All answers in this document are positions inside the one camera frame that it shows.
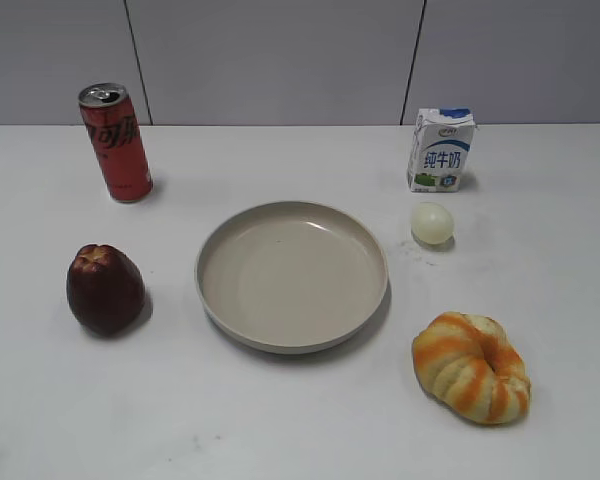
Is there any beige round plate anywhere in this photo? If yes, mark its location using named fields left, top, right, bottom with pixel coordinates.
left=194, top=201, right=390, bottom=355

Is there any orange striped croissant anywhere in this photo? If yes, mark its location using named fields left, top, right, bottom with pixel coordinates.
left=412, top=311, right=531, bottom=425

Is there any white peeled egg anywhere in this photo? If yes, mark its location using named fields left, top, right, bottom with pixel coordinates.
left=410, top=202, right=454, bottom=245

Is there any white blue milk carton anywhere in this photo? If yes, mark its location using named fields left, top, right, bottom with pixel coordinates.
left=407, top=108, right=476, bottom=193

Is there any dark red apple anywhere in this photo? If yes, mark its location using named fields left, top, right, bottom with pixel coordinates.
left=66, top=244, right=146, bottom=337

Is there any red soda can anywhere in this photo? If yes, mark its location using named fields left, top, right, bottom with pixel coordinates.
left=78, top=82, right=153, bottom=203

